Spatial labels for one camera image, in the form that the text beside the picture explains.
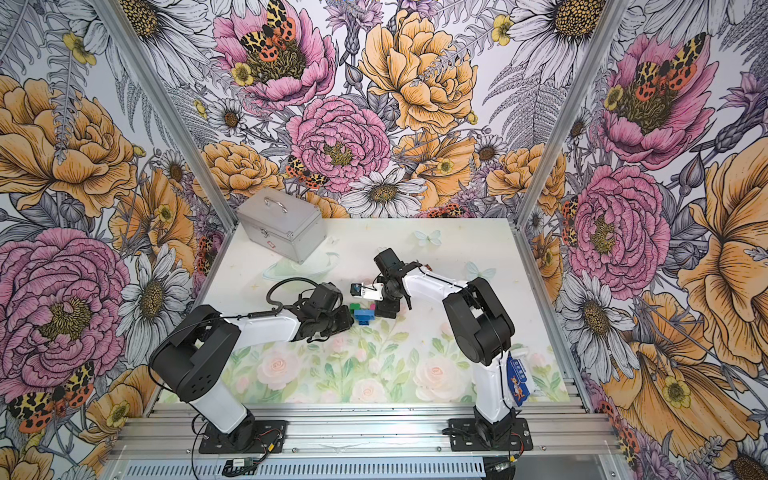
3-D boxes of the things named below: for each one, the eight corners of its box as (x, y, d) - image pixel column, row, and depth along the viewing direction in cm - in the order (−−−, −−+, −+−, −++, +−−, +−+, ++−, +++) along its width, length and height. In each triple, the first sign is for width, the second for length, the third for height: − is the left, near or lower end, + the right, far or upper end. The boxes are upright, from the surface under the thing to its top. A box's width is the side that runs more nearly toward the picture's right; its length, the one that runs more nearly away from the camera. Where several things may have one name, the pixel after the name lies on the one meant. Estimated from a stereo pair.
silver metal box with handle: (250, 245, 117) (231, 211, 104) (281, 218, 127) (268, 183, 114) (302, 271, 110) (290, 237, 96) (331, 239, 120) (323, 204, 106)
